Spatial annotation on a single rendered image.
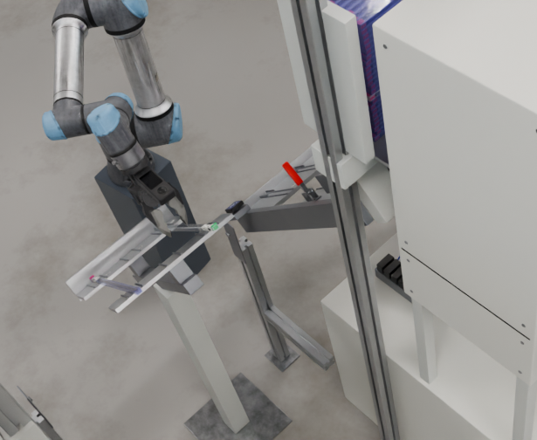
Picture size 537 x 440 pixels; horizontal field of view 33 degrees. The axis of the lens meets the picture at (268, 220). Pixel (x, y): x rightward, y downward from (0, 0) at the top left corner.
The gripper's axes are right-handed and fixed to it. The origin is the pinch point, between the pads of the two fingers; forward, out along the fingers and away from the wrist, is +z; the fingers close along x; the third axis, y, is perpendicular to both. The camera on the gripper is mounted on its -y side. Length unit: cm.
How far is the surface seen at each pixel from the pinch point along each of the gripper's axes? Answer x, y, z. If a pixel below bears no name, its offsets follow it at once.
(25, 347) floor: 44, 102, 47
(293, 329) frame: -15, 12, 55
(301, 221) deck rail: -17.0, -32.0, 3.5
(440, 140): -17, -97, -29
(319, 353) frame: -15, 2, 61
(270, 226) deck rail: -17.1, -11.9, 10.4
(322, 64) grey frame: -14, -80, -44
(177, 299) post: 11.6, -5.8, 12.7
